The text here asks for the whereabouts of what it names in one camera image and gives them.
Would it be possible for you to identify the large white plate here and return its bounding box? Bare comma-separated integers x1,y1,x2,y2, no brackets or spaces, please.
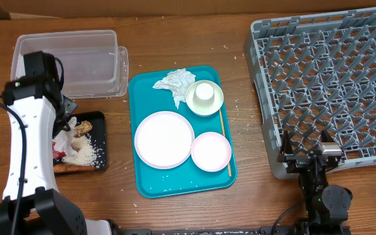
134,111,195,170

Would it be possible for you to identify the clear plastic storage bin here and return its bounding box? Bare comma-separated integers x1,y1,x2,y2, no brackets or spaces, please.
10,30,129,99

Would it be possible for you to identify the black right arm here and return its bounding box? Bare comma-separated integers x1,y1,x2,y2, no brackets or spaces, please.
270,130,353,235

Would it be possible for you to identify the black plastic tray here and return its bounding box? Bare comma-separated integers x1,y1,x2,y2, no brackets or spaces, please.
52,111,108,176

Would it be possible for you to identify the grey dishwasher rack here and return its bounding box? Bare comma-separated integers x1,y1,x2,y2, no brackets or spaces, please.
244,7,376,179

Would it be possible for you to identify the small white plate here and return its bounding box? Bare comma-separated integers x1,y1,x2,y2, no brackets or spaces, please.
191,132,227,172

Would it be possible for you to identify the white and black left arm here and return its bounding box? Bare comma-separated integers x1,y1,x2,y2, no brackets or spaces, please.
0,51,87,234

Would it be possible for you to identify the brown food chunk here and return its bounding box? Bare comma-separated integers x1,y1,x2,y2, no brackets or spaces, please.
74,121,93,138

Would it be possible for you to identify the red snack wrapper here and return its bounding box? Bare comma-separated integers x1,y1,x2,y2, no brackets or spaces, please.
52,149,66,159

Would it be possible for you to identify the wooden chopstick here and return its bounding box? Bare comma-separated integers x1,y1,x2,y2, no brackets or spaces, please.
219,110,232,178

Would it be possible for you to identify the white napkin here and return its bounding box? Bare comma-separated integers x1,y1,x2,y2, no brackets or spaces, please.
153,69,196,109
54,117,77,157

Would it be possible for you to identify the white cup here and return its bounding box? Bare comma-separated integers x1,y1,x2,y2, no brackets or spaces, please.
195,82,214,101

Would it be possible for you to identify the white bowl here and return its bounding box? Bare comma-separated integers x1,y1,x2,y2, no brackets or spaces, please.
185,80,224,117

